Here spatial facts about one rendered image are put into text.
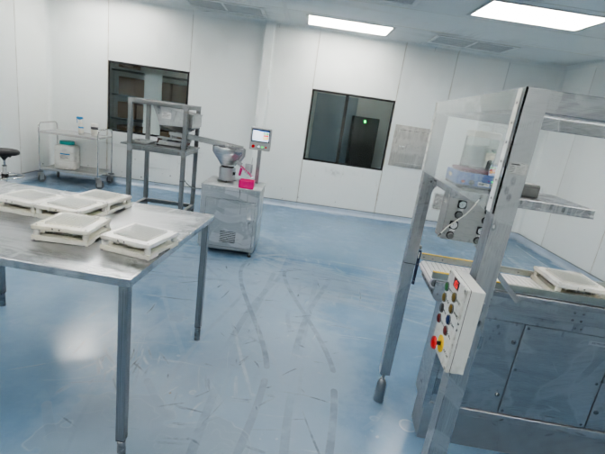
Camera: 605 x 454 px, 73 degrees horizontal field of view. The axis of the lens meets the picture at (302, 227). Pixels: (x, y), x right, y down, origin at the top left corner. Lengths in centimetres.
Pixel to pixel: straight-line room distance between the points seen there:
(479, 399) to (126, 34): 696
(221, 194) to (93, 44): 423
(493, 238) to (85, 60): 729
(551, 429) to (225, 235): 326
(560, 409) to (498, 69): 594
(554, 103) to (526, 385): 160
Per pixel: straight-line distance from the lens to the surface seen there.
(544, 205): 205
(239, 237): 445
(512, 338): 234
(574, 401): 265
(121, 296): 178
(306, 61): 707
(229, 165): 456
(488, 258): 130
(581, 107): 132
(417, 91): 726
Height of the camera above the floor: 160
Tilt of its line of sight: 15 degrees down
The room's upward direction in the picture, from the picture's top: 8 degrees clockwise
